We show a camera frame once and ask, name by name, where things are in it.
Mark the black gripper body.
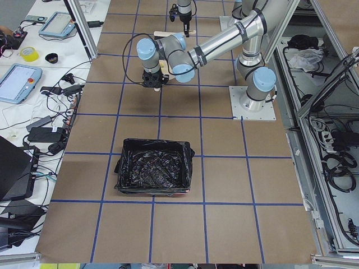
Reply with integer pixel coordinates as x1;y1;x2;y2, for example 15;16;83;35
142;70;168;89
180;15;191;28

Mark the white hand brush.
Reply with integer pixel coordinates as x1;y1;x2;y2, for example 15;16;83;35
153;30;196;38

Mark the beige plastic dustpan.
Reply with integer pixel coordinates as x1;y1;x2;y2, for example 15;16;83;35
154;60;169;92

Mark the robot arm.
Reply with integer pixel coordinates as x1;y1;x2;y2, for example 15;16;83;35
136;1;287;89
173;0;192;38

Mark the bin with black bag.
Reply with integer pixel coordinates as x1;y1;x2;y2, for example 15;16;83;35
114;138;195;196

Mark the teach pendant far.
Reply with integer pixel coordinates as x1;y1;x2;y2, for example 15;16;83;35
38;11;75;39

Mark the teach pendant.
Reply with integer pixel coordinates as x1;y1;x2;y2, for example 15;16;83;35
38;11;75;39
1;63;43;104

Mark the yellow tape roll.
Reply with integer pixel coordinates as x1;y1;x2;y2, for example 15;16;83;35
20;47;39;62

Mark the black power adapter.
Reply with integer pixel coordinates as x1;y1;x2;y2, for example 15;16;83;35
27;127;67;143

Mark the teach pendant near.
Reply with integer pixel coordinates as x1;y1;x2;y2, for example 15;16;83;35
1;63;43;104

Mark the black laptop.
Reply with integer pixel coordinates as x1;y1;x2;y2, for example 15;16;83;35
1;137;39;202

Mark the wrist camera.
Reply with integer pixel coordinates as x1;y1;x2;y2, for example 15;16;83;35
169;3;178;22

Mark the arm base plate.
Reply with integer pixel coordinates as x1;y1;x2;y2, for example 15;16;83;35
229;86;276;121

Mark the aluminium frame post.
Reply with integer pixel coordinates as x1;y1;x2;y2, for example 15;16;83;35
64;0;98;61

